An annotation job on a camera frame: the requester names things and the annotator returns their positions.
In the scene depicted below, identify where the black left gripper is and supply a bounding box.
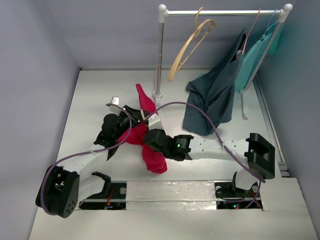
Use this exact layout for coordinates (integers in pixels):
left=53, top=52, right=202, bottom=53
left=113, top=105, right=149, bottom=141

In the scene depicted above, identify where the beige wooden hanger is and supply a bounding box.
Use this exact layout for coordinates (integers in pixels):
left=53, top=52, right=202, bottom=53
left=140, top=109, right=149, bottom=121
left=167, top=6, right=217, bottom=82

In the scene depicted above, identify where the red t shirt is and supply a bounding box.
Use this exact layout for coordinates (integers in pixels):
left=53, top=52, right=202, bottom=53
left=124, top=83, right=168, bottom=174

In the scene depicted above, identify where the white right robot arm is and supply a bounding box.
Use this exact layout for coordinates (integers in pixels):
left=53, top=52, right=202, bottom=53
left=144, top=129, right=275, bottom=196

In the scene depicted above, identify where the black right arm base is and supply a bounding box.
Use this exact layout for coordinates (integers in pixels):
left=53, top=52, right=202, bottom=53
left=214, top=172, right=263, bottom=210

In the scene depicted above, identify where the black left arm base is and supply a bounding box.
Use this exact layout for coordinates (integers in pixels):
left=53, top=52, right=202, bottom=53
left=78, top=171, right=127, bottom=210

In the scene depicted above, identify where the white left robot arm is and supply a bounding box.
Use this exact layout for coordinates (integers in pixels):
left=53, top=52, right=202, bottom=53
left=35, top=105, right=150, bottom=218

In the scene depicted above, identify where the dark teal t shirt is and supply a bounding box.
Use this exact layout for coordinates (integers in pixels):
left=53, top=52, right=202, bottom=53
left=186, top=30, right=247, bottom=128

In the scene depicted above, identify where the turquoise t shirt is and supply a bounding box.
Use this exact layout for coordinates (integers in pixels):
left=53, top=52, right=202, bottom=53
left=235, top=21, right=278, bottom=92

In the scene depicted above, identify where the pink hanger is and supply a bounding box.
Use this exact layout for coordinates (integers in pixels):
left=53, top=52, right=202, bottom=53
left=242, top=8, right=261, bottom=55

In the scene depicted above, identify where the blue hanger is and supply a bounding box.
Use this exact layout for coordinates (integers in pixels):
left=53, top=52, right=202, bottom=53
left=264, top=8, right=279, bottom=38

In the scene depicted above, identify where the white clothes rack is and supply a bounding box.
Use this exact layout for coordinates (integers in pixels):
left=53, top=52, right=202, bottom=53
left=152, top=3, right=293, bottom=120

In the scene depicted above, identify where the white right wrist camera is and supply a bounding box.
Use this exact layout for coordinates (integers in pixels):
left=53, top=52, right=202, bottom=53
left=145, top=113, right=163, bottom=131

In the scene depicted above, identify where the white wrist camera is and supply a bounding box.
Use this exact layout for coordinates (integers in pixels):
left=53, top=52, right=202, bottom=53
left=145, top=113, right=163, bottom=131
left=108, top=96, right=120, bottom=113

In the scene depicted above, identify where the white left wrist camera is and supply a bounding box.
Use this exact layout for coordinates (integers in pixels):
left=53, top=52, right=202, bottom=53
left=108, top=96, right=120, bottom=113

